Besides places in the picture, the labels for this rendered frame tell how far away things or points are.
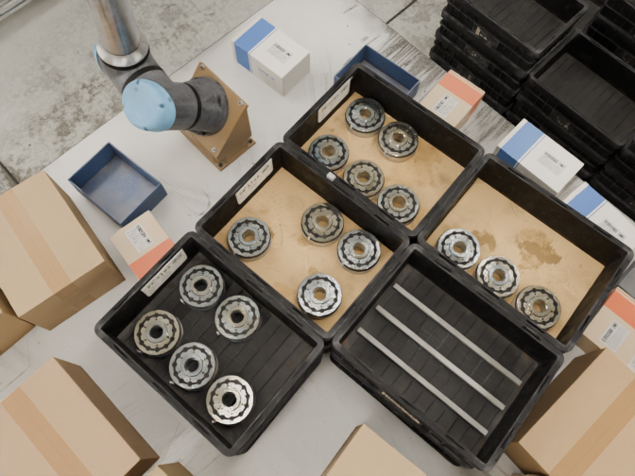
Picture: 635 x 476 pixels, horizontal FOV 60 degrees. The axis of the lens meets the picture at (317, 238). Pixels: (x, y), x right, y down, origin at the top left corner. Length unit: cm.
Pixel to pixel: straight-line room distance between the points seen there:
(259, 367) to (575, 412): 69
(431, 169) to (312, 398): 64
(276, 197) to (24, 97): 169
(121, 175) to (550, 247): 114
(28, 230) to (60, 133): 124
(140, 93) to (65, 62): 154
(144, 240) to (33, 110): 142
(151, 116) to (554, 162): 103
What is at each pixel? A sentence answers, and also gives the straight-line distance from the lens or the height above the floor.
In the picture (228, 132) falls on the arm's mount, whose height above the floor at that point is 83.
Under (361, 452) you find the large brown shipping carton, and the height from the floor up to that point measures 90.
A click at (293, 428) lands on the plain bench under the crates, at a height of 70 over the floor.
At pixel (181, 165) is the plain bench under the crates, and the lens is 160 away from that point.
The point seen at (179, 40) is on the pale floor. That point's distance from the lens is 279.
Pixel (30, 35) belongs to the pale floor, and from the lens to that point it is 303.
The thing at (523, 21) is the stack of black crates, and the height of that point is 49.
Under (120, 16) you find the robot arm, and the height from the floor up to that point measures 118.
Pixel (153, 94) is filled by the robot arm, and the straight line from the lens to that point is 133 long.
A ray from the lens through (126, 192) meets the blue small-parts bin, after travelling 160.
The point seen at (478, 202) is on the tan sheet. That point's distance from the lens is 144.
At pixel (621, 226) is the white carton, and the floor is 79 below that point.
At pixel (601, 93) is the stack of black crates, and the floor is 38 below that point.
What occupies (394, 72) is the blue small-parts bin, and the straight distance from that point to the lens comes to 171.
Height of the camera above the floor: 208
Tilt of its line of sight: 70 degrees down
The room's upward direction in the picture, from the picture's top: 2 degrees clockwise
